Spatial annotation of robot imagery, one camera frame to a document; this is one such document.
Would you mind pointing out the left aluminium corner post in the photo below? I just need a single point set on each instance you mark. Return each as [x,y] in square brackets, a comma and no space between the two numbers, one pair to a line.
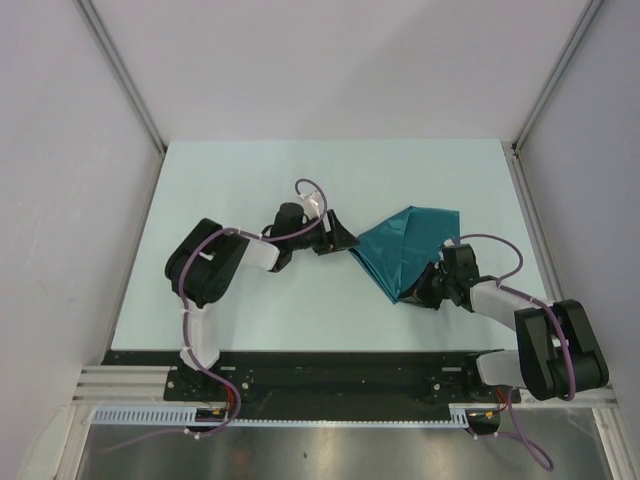
[115,62]

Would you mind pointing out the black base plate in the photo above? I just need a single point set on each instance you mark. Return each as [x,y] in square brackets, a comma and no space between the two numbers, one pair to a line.
[256,378]

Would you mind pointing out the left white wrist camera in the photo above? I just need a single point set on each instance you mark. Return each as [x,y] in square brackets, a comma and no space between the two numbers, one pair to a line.
[312,204]

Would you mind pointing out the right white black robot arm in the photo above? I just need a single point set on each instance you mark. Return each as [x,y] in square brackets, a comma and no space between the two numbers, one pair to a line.
[557,354]

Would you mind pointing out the aluminium corner post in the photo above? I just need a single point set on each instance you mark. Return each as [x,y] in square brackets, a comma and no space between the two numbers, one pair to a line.
[115,62]
[560,68]

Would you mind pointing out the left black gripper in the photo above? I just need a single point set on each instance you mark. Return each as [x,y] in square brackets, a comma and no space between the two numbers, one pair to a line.
[338,239]

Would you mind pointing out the white slotted cable duct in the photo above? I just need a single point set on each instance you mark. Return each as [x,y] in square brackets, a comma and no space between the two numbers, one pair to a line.
[281,412]

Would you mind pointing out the right aluminium corner post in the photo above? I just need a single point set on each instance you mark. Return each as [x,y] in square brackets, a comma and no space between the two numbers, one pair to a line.
[560,68]

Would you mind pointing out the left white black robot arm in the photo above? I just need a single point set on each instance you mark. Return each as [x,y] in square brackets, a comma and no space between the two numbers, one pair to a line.
[202,267]

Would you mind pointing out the teal satin napkin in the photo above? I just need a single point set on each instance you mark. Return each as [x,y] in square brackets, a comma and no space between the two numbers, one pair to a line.
[395,252]

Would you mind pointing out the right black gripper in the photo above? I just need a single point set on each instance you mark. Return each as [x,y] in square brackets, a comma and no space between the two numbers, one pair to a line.
[419,294]

